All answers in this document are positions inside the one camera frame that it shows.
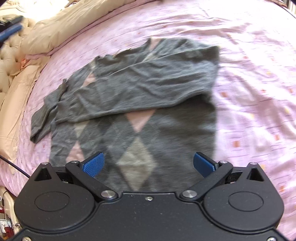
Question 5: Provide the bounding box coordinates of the grey argyle knit sweater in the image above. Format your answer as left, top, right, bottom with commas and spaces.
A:
30, 38, 219, 192

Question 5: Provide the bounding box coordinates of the beige tufted headboard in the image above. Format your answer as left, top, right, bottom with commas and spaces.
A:
1, 18, 36, 105

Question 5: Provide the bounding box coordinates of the beige folded duvet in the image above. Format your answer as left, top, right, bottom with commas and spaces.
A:
21, 1, 148, 56

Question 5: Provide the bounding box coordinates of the beige pillow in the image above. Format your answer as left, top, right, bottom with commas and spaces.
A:
1, 57, 50, 163

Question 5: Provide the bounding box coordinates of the pink patterned bed sheet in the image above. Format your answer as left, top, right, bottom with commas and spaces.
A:
14, 1, 295, 239

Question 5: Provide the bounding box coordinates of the black cable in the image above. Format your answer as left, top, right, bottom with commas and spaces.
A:
0, 154, 31, 179

